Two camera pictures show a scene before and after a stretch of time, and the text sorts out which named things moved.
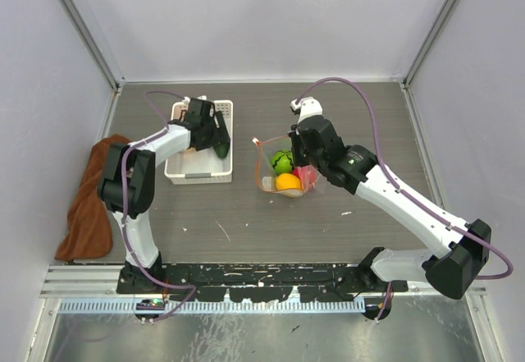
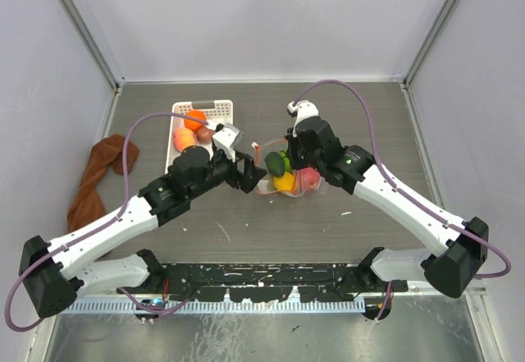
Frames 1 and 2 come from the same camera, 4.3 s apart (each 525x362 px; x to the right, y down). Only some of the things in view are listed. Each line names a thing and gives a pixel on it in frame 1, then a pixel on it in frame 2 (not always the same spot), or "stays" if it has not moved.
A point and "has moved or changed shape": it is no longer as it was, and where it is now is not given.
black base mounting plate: x=254 y=281 stays
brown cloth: x=89 y=231 stays
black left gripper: x=220 y=135 → x=248 y=179
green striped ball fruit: x=282 y=162 stays
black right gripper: x=295 y=139 stays
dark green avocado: x=221 y=149 has moved or changed shape
